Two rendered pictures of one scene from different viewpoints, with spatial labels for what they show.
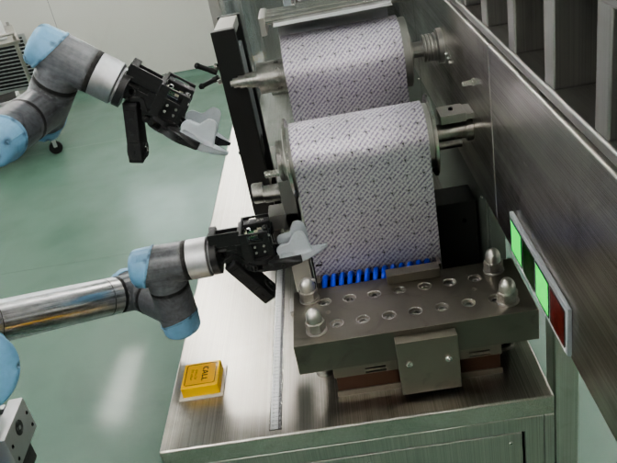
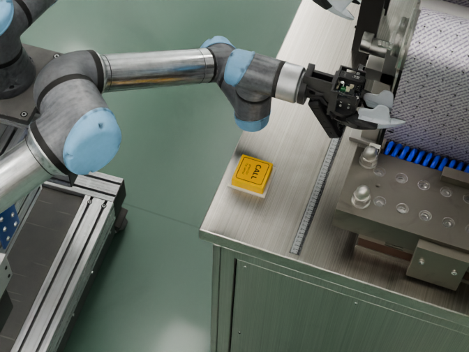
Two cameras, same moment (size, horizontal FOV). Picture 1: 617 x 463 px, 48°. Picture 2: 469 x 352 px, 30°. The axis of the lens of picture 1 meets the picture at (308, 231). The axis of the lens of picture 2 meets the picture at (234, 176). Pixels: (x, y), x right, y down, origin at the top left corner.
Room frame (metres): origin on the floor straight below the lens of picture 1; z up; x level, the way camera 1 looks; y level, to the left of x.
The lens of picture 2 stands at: (-0.01, 0.06, 2.42)
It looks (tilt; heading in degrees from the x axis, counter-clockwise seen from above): 55 degrees down; 12
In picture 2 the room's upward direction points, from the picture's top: 3 degrees clockwise
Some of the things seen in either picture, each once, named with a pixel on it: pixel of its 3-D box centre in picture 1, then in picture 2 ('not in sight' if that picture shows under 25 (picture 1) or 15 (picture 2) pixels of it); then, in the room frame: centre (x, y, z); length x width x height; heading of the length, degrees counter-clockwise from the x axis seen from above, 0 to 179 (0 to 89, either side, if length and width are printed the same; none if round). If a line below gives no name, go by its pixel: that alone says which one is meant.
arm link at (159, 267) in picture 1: (161, 265); (254, 73); (1.14, 0.28, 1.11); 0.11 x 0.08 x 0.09; 85
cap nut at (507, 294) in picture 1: (507, 289); not in sight; (0.93, -0.30, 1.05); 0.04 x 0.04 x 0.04
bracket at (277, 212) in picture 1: (290, 245); (375, 90); (1.21, 0.04, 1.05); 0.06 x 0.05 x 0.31; 85
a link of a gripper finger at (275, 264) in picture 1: (278, 259); (356, 116); (1.10, 0.06, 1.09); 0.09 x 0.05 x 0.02; 84
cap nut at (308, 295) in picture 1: (307, 288); (369, 154); (1.05, 0.02, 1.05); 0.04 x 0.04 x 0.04
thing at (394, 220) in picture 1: (372, 228); (451, 128); (1.11, -0.11, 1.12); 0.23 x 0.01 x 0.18; 85
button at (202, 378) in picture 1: (202, 378); (252, 174); (1.04, 0.25, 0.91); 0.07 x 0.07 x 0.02; 85
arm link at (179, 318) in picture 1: (171, 305); (248, 99); (1.15, 0.29, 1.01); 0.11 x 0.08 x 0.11; 43
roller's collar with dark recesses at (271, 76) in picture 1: (273, 75); not in sight; (1.43, 0.01, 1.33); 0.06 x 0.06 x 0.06; 85
